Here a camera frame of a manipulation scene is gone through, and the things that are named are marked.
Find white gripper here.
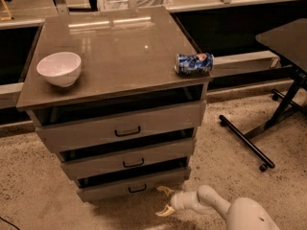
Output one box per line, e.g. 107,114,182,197
155,186,188,218

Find grey drawer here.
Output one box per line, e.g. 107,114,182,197
77,157,191,202
60,138,195,180
36,100,206,152

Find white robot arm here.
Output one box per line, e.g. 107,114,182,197
155,185,280,230

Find grey drawer cabinet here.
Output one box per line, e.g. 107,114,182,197
16,6,213,190

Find blue crushed soda can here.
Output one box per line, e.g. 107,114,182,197
175,53,214,75

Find white ceramic bowl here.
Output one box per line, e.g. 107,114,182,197
36,52,82,87

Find black rolling side table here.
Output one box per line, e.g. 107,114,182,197
219,18,307,172

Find black floor cable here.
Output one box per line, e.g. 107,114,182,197
0,217,21,230

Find white wire basket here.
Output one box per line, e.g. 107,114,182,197
97,0,172,12

